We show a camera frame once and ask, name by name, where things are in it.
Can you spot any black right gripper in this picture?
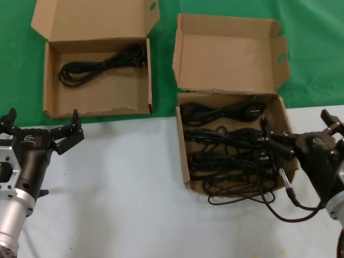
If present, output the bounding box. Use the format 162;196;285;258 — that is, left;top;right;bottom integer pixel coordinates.
259;109;344;207

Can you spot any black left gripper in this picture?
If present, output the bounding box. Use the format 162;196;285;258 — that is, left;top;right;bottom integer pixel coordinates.
0;107;85;199

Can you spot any empty-lidded cardboard box, round hole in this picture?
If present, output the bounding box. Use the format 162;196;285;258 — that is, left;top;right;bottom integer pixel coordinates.
30;0;159;119

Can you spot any cardboard box with torn edge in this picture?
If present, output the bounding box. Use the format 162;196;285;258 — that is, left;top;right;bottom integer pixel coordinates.
171;12;299;194

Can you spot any green cloth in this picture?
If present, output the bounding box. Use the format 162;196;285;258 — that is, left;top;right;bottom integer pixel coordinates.
0;0;344;127

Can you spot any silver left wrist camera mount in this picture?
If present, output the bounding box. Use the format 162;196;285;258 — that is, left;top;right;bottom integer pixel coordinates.
0;134;22;199

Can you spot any loose black cable tangle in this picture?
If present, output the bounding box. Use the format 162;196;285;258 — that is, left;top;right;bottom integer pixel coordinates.
189;146;279;206

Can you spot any black power cable with plug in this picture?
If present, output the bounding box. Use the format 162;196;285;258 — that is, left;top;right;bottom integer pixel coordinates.
179;97;268;127

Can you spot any black cable bundle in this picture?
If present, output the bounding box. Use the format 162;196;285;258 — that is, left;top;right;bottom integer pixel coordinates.
184;126;272;148

